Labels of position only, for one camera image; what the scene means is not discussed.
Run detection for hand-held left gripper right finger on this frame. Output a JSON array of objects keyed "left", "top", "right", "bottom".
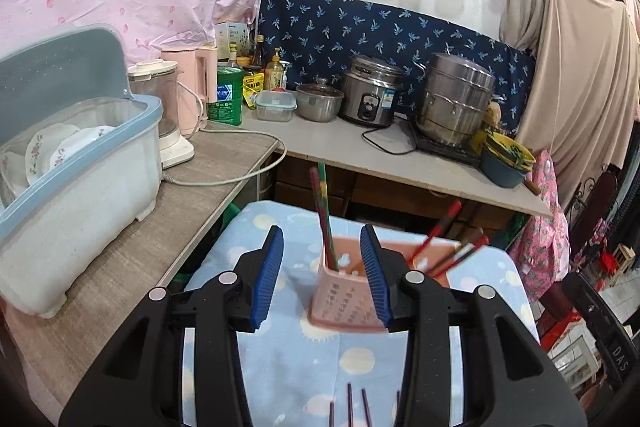
[{"left": 360, "top": 224, "right": 588, "bottom": 427}]

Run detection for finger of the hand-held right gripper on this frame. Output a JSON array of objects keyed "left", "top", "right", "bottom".
[{"left": 562, "top": 274, "right": 608, "bottom": 333}]

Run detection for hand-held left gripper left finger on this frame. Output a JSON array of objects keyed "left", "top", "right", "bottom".
[{"left": 59, "top": 225, "right": 285, "bottom": 427}]

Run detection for pink perforated utensil basket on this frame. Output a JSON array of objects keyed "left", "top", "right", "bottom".
[{"left": 307, "top": 234, "right": 451, "bottom": 336}]

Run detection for green chopstick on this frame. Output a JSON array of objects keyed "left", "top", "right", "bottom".
[
  {"left": 308, "top": 166, "right": 335, "bottom": 269},
  {"left": 319, "top": 163, "right": 341, "bottom": 272}
]

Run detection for bright red chopstick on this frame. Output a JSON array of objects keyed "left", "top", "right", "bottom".
[
  {"left": 411, "top": 201, "right": 463, "bottom": 263},
  {"left": 430, "top": 235, "right": 491, "bottom": 279}
]

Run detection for pink floral cloth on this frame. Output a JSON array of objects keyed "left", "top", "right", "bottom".
[{"left": 506, "top": 149, "right": 572, "bottom": 304}]

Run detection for dark metal chair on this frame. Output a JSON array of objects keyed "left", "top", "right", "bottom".
[{"left": 569, "top": 171, "right": 622, "bottom": 259}]

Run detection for blue planet print tablecloth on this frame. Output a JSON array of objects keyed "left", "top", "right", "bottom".
[{"left": 181, "top": 201, "right": 542, "bottom": 427}]

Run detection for grey counter board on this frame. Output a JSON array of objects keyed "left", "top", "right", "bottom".
[{"left": 239, "top": 113, "right": 557, "bottom": 219}]

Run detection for grey wooden side shelf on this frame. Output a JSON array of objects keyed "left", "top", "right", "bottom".
[{"left": 0, "top": 121, "right": 287, "bottom": 410}]

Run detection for black induction cooker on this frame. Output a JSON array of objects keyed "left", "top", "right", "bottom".
[{"left": 409, "top": 126, "right": 485, "bottom": 166}]

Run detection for stacked blue bowls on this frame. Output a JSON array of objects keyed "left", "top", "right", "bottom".
[{"left": 479, "top": 131, "right": 537, "bottom": 188}]

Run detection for clear food container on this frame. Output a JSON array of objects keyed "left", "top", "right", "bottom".
[{"left": 254, "top": 90, "right": 298, "bottom": 123}]

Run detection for steel rice cooker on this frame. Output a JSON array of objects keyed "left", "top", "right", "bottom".
[{"left": 339, "top": 54, "right": 405, "bottom": 128}]

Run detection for small steel pot glass lid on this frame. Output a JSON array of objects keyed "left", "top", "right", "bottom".
[{"left": 295, "top": 77, "right": 346, "bottom": 123}]

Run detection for green canister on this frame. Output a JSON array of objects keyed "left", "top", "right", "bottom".
[{"left": 208, "top": 65, "right": 245, "bottom": 126}]

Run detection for yellow packet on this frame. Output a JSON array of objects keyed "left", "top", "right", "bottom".
[{"left": 242, "top": 73, "right": 265, "bottom": 108}]

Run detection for white dish drainer blue lid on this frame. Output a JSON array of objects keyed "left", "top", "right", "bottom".
[{"left": 0, "top": 24, "right": 164, "bottom": 319}]

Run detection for white blender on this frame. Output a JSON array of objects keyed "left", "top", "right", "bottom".
[{"left": 127, "top": 59, "right": 196, "bottom": 169}]

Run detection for large steel steamer pot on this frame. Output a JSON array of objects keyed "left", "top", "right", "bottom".
[{"left": 415, "top": 52, "right": 505, "bottom": 148}]

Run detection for yellow sponge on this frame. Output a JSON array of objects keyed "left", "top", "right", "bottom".
[{"left": 482, "top": 101, "right": 504, "bottom": 134}]

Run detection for yellow soap pump bottle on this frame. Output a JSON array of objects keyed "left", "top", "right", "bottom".
[{"left": 263, "top": 48, "right": 287, "bottom": 91}]

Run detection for pink electric kettle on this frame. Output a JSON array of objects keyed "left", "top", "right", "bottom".
[{"left": 160, "top": 45, "right": 219, "bottom": 138}]

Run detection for dark glass bottle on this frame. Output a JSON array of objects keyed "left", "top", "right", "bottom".
[{"left": 249, "top": 35, "right": 266, "bottom": 74}]

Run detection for floral white plate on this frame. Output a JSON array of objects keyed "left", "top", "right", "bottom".
[
  {"left": 25, "top": 125, "right": 82, "bottom": 186},
  {"left": 50, "top": 126, "right": 117, "bottom": 170}
]

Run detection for beige curtain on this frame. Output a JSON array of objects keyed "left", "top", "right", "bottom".
[{"left": 499, "top": 0, "right": 640, "bottom": 210}]

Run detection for white green carton box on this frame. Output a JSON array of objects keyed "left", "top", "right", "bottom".
[{"left": 214, "top": 21, "right": 251, "bottom": 58}]

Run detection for navy floral backdrop cloth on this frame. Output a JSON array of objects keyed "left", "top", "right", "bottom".
[{"left": 256, "top": 0, "right": 537, "bottom": 136}]

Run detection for white power cable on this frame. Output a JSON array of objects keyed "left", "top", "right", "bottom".
[{"left": 161, "top": 128, "right": 288, "bottom": 187}]

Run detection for black power cable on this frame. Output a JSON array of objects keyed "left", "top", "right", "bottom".
[{"left": 361, "top": 116, "right": 419, "bottom": 156}]

